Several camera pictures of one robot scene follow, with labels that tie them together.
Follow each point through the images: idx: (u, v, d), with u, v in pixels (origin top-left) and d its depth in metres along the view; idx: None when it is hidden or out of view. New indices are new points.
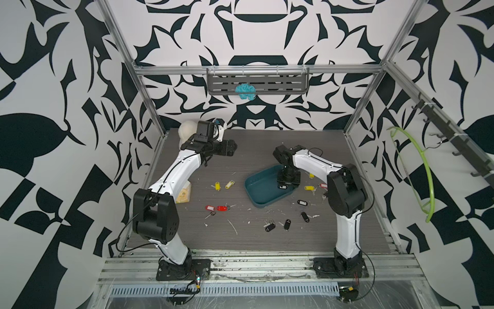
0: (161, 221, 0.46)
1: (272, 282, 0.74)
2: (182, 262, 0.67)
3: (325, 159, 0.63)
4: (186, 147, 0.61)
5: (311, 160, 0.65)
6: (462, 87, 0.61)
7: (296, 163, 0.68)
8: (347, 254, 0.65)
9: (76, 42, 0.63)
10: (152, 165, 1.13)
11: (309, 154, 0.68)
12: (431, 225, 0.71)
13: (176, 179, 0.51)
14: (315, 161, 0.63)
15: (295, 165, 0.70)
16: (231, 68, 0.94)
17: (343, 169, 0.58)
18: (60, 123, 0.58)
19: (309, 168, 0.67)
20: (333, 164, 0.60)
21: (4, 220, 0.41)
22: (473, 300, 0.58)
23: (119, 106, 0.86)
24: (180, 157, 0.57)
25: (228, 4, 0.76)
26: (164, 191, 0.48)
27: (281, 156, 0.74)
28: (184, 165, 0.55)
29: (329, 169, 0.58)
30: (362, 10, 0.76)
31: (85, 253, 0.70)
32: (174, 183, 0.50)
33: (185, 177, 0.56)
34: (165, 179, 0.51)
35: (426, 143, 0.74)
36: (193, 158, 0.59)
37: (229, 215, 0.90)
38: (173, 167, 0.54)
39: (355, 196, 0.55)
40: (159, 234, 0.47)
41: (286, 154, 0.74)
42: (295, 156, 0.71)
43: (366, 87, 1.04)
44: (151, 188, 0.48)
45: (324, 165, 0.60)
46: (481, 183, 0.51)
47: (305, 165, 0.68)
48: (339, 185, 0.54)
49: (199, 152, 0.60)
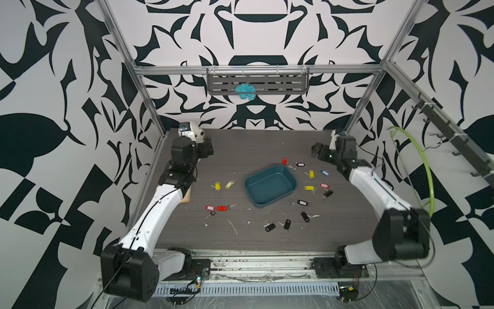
0: (135, 279, 0.40)
1: (273, 282, 0.74)
2: (179, 268, 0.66)
3: (390, 191, 0.51)
4: (165, 181, 0.55)
5: (372, 183, 0.54)
6: (462, 87, 0.61)
7: (354, 177, 0.61)
8: (350, 260, 0.65)
9: (75, 42, 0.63)
10: (152, 165, 1.13)
11: (373, 176, 0.56)
12: (431, 225, 0.71)
13: (151, 227, 0.45)
14: (379, 190, 0.52)
15: (350, 181, 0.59)
16: (231, 68, 0.94)
17: (408, 211, 0.46)
18: (60, 123, 0.58)
19: (363, 190, 0.57)
20: (399, 203, 0.47)
21: (4, 220, 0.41)
22: (473, 300, 0.58)
23: (119, 106, 0.86)
24: (157, 196, 0.51)
25: (228, 4, 0.76)
26: (137, 248, 0.41)
27: (340, 164, 0.66)
28: (161, 206, 0.49)
29: (391, 203, 0.47)
30: (363, 10, 0.76)
31: (85, 254, 0.70)
32: (149, 232, 0.44)
33: (165, 219, 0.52)
34: (139, 228, 0.44)
35: (426, 143, 0.74)
36: (172, 195, 0.52)
37: (229, 215, 0.90)
38: (148, 211, 0.47)
39: (413, 247, 0.45)
40: (134, 295, 0.41)
41: (345, 165, 0.64)
42: (357, 170, 0.60)
43: (366, 87, 1.04)
44: (122, 244, 0.41)
45: (386, 197, 0.49)
46: (481, 183, 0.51)
47: (361, 184, 0.58)
48: (396, 226, 0.44)
49: (179, 185, 0.54)
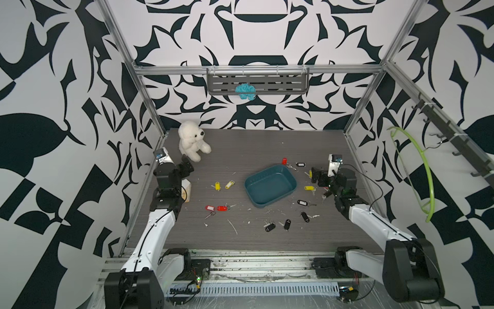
0: (144, 301, 0.40)
1: (273, 282, 0.74)
2: (182, 269, 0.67)
3: (390, 225, 0.51)
4: (157, 206, 0.57)
5: (371, 219, 0.54)
6: (462, 87, 0.61)
7: (353, 215, 0.62)
8: (350, 264, 0.65)
9: (75, 42, 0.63)
10: (152, 165, 1.13)
11: (372, 212, 0.57)
12: (431, 225, 0.71)
13: (152, 248, 0.46)
14: (378, 224, 0.52)
15: (350, 221, 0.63)
16: (231, 68, 0.94)
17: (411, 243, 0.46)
18: (60, 123, 0.58)
19: (365, 228, 0.57)
20: (400, 234, 0.48)
21: (4, 220, 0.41)
22: (473, 300, 0.58)
23: (119, 106, 0.86)
24: (152, 221, 0.52)
25: (228, 4, 0.76)
26: (142, 268, 0.42)
27: (339, 202, 0.66)
28: (157, 228, 0.51)
29: (392, 235, 0.47)
30: (363, 10, 0.76)
31: (85, 254, 0.70)
32: (151, 253, 0.45)
33: (163, 241, 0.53)
34: (140, 251, 0.45)
35: (426, 143, 0.74)
36: (166, 217, 0.54)
37: (229, 215, 0.90)
38: (146, 235, 0.49)
39: (424, 284, 0.42)
40: None
41: (343, 203, 0.66)
42: (354, 208, 0.61)
43: (366, 87, 1.04)
44: (125, 268, 0.42)
45: (385, 229, 0.50)
46: (481, 183, 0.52)
47: (361, 222, 0.58)
48: (401, 259, 0.43)
49: (171, 208, 0.57)
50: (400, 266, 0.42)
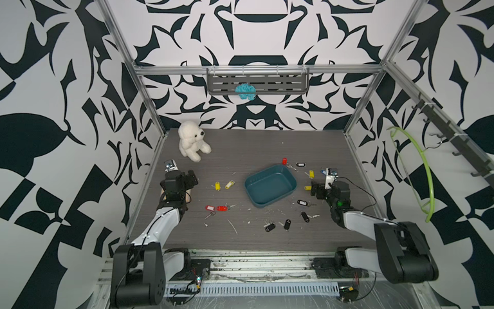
0: (149, 271, 0.42)
1: (272, 282, 0.74)
2: (182, 267, 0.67)
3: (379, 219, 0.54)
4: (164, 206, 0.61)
5: (363, 219, 0.58)
6: (462, 87, 0.61)
7: (347, 221, 0.65)
8: (350, 261, 0.64)
9: (75, 42, 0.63)
10: (152, 165, 1.13)
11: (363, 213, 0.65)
12: (431, 225, 0.71)
13: (159, 230, 0.50)
14: (368, 219, 0.56)
15: (346, 227, 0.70)
16: (231, 68, 0.94)
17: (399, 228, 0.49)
18: (60, 123, 0.58)
19: (359, 228, 0.60)
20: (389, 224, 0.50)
21: (4, 220, 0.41)
22: (473, 300, 0.58)
23: (119, 106, 0.86)
24: (159, 213, 0.58)
25: (228, 4, 0.76)
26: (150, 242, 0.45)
27: (335, 212, 0.70)
28: (164, 219, 0.55)
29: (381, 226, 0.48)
30: (363, 10, 0.76)
31: (85, 253, 0.70)
32: (157, 233, 0.49)
33: (168, 231, 0.56)
34: (148, 231, 0.49)
35: (426, 143, 0.74)
36: (172, 212, 0.59)
37: (229, 215, 0.90)
38: (154, 223, 0.53)
39: (416, 261, 0.43)
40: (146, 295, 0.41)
41: (338, 214, 0.69)
42: (347, 214, 0.65)
43: (366, 87, 1.04)
44: (134, 243, 0.45)
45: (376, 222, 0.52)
46: (481, 183, 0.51)
47: (355, 224, 0.62)
48: (390, 238, 0.46)
49: (176, 207, 0.61)
50: (391, 244, 0.45)
